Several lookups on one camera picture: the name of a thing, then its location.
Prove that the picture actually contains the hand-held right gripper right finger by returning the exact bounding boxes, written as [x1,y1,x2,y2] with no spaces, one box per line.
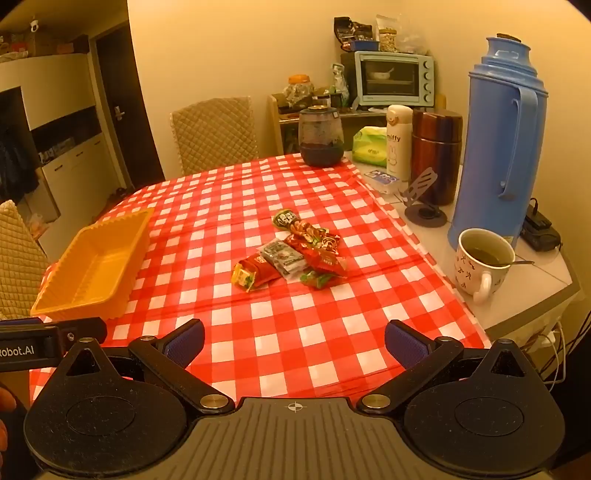
[361,319,536,414]

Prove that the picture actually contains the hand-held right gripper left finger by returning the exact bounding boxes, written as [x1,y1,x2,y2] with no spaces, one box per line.
[53,318,232,415]

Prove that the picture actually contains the orange plastic basket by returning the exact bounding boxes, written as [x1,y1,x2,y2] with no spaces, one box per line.
[30,208,156,322]

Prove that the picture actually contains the red yellow snack packet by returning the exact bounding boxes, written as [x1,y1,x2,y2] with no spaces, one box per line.
[231,255,280,292]

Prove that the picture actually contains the green red snack packet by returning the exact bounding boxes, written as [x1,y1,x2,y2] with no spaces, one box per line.
[299,271,341,290]

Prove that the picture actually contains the grey clear snack packet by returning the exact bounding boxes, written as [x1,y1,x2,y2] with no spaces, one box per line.
[257,239,308,280]

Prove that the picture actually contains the person's left hand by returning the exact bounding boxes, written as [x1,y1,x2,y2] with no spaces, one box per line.
[0,386,17,456]

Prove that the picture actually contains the beige quilted chair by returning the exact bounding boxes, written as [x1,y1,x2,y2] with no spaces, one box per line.
[0,200,52,320]
[169,96,260,176]

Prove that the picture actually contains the red white checkered tablecloth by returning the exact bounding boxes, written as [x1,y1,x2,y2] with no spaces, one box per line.
[28,152,492,403]

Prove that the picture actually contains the white patterned mug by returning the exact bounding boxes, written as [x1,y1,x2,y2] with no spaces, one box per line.
[454,227,516,304]

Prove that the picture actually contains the row of shoes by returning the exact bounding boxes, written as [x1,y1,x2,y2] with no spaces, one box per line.
[105,186,133,209]

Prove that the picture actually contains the grey phone stand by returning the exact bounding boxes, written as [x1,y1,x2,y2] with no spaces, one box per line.
[401,167,448,228]

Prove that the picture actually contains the hanging dark clothes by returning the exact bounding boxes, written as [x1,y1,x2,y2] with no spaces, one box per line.
[0,124,40,200]

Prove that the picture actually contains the blue white small box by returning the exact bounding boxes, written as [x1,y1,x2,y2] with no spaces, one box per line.
[362,168,400,193]

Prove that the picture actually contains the black power adapter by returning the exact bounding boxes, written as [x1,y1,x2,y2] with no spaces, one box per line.
[521,198,562,253]

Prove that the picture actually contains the brown metal thermos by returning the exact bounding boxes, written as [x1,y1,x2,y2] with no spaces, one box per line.
[411,109,464,206]

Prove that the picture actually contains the green tissue pack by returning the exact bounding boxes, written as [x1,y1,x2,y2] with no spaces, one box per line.
[352,126,389,168]

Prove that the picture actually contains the white rabbit print bottle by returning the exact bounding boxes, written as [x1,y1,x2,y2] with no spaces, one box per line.
[385,104,414,184]

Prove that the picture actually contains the blue thermos flask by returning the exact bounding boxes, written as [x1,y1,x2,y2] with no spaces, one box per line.
[448,33,551,253]

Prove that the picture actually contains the white cabinet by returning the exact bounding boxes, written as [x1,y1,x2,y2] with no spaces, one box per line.
[0,52,136,241]

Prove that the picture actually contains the dark door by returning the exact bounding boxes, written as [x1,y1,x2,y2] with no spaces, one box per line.
[90,23,165,191]

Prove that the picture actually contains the dark glass jar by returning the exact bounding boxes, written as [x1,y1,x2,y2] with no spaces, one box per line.
[298,105,345,168]

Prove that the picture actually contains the light blue toaster oven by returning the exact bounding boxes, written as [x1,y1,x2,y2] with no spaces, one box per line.
[353,51,435,110]

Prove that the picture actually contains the green white bag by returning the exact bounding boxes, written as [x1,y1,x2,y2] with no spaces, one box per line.
[330,64,352,96]

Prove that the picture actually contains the plastic jar orange lid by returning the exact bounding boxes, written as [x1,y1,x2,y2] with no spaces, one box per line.
[284,74,316,110]

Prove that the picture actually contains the cardboard boxes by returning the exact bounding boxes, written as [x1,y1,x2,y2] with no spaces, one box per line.
[0,31,89,64]

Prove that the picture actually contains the clear plastic bag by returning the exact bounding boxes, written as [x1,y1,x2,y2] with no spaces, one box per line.
[375,14,426,54]

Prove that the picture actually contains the dark snack bag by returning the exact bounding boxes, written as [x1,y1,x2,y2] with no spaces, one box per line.
[333,16,373,51]

